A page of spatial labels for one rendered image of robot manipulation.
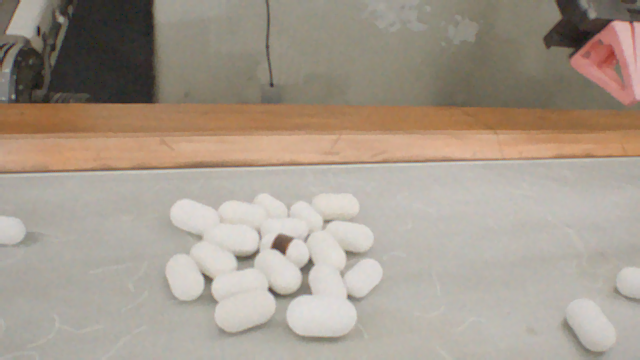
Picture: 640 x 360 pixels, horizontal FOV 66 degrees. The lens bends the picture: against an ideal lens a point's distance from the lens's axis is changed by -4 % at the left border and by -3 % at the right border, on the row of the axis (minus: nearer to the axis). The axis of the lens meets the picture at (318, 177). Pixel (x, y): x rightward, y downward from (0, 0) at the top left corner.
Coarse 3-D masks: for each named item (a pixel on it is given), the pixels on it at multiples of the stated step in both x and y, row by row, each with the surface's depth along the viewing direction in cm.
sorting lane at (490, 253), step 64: (0, 192) 38; (64, 192) 39; (128, 192) 40; (192, 192) 41; (256, 192) 42; (320, 192) 43; (384, 192) 45; (448, 192) 46; (512, 192) 48; (576, 192) 49; (0, 256) 31; (64, 256) 31; (128, 256) 32; (256, 256) 34; (384, 256) 35; (448, 256) 36; (512, 256) 37; (576, 256) 38; (0, 320) 26; (64, 320) 26; (128, 320) 27; (192, 320) 28; (384, 320) 29; (448, 320) 30; (512, 320) 30
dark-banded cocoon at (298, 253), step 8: (264, 240) 33; (272, 240) 33; (296, 240) 33; (264, 248) 33; (288, 248) 32; (296, 248) 32; (304, 248) 32; (288, 256) 32; (296, 256) 32; (304, 256) 32; (296, 264) 32; (304, 264) 33
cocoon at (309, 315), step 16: (304, 304) 27; (320, 304) 27; (336, 304) 27; (288, 320) 27; (304, 320) 26; (320, 320) 26; (336, 320) 27; (352, 320) 27; (320, 336) 27; (336, 336) 27
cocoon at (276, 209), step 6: (258, 198) 38; (264, 198) 38; (270, 198) 38; (264, 204) 37; (270, 204) 37; (276, 204) 37; (282, 204) 37; (270, 210) 37; (276, 210) 37; (282, 210) 37; (270, 216) 37; (276, 216) 37; (282, 216) 37
